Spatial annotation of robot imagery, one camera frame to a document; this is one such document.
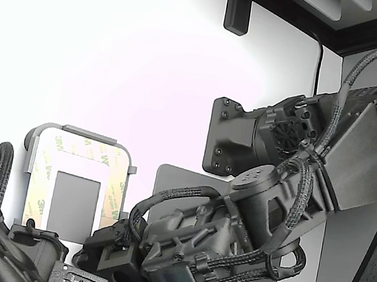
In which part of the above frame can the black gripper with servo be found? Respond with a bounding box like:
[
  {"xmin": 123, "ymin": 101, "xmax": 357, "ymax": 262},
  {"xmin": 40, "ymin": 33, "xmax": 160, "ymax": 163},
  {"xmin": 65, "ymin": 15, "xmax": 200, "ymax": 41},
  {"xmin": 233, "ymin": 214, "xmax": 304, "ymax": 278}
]
[{"xmin": 69, "ymin": 192, "xmax": 251, "ymax": 282}]

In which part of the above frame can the device with adhesive backing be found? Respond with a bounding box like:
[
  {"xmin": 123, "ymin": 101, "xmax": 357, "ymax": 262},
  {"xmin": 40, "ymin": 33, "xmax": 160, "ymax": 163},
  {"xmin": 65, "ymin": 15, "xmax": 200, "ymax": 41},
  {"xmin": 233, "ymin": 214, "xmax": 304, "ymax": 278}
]
[{"xmin": 22, "ymin": 127, "xmax": 133, "ymax": 241}]

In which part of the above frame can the grey circuit board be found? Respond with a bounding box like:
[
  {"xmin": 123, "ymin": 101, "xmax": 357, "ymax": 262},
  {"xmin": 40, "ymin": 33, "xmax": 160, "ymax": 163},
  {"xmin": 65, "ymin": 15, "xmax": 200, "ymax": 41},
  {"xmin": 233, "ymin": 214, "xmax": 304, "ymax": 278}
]
[{"xmin": 48, "ymin": 259, "xmax": 112, "ymax": 282}]

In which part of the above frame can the white panel with grey screen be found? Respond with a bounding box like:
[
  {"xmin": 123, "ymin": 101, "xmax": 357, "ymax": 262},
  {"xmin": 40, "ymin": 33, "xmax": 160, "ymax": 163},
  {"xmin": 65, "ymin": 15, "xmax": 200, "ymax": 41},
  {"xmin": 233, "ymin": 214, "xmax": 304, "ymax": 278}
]
[{"xmin": 19, "ymin": 125, "xmax": 134, "ymax": 250}]

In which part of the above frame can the dark grey flat tray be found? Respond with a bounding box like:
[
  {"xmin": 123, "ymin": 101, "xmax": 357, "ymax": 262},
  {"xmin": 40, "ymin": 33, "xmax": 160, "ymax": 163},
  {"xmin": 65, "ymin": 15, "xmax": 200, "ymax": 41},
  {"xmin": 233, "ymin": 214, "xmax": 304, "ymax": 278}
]
[{"xmin": 140, "ymin": 163, "xmax": 291, "ymax": 282}]

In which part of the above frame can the grey fixture stand with legs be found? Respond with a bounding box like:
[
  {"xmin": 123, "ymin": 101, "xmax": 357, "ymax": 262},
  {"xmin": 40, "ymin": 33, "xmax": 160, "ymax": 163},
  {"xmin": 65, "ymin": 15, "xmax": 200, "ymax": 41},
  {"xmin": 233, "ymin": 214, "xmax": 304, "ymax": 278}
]
[{"xmin": 12, "ymin": 119, "xmax": 141, "ymax": 250}]

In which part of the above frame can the black framed shelf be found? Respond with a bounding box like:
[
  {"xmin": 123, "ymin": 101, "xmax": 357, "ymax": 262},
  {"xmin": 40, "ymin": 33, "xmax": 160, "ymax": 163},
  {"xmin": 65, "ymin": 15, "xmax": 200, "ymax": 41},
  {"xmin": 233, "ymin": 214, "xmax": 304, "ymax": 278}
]
[{"xmin": 203, "ymin": 0, "xmax": 377, "ymax": 63}]

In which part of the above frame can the black wrist camera block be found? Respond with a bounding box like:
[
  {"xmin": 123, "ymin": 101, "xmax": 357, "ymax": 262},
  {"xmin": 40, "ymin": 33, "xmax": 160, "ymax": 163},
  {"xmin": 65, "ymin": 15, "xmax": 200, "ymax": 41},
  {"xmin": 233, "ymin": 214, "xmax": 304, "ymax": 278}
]
[{"xmin": 94, "ymin": 240, "xmax": 147, "ymax": 282}]

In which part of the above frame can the black device with cables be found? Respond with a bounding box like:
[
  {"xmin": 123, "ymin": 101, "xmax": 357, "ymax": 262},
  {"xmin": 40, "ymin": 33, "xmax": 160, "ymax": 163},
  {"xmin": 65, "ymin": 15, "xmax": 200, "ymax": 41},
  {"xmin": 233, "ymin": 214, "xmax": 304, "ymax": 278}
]
[{"xmin": 0, "ymin": 157, "xmax": 80, "ymax": 282}]

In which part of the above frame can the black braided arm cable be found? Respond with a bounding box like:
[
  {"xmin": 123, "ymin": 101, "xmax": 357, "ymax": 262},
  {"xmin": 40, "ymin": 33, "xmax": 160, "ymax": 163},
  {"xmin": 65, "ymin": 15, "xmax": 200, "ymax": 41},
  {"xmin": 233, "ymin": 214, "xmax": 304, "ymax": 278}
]
[
  {"xmin": 125, "ymin": 175, "xmax": 225, "ymax": 256},
  {"xmin": 321, "ymin": 38, "xmax": 377, "ymax": 166},
  {"xmin": 190, "ymin": 232, "xmax": 309, "ymax": 282}
]

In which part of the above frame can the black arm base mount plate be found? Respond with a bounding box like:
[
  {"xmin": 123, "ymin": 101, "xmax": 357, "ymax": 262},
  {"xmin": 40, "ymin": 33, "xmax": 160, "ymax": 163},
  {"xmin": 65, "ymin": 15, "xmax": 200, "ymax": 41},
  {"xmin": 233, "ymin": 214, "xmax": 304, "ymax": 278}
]
[{"xmin": 202, "ymin": 95, "xmax": 263, "ymax": 182}]

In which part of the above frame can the thin black cable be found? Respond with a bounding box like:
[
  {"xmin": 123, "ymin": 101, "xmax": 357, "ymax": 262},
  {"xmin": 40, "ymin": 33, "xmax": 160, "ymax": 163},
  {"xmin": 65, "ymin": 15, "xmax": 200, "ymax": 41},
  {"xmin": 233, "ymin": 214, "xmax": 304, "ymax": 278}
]
[{"xmin": 300, "ymin": 30, "xmax": 327, "ymax": 96}]

